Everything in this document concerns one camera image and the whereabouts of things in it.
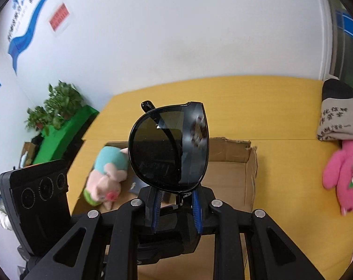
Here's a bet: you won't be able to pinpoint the small black box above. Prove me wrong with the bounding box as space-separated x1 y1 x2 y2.
126 176 146 196

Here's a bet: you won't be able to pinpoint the small brown carton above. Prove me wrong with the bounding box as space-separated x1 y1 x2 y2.
21 141 37 167

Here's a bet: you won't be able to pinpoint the green board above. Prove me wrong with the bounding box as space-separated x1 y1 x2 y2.
33 105 100 165

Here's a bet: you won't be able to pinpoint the green potted plant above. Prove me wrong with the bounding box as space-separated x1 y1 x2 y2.
44 80 84 129
26 106 50 132

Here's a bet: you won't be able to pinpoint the brown cardboard box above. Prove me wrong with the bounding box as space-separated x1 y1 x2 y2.
68 137 259 280

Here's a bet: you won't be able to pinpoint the red wall notice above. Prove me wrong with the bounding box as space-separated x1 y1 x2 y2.
49 2 70 32

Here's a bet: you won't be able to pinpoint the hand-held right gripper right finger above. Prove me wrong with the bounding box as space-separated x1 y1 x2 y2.
191 185 326 280

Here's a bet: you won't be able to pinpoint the black sunglasses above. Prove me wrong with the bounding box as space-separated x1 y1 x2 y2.
128 101 210 210

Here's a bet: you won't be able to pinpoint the blue wave wall decal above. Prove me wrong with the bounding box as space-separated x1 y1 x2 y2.
7 0 72 75

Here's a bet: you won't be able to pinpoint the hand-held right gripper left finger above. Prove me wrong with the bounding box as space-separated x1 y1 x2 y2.
21 187 165 280

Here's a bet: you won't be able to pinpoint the glass door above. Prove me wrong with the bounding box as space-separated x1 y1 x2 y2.
328 0 353 88

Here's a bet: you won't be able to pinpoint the pink plush toy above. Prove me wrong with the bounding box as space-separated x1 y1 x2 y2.
322 140 353 216

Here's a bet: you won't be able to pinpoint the teal and pink plush pig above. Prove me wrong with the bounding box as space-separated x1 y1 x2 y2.
83 146 130 210

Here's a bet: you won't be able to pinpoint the grey printed pillow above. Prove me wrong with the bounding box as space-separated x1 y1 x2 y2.
317 79 353 145

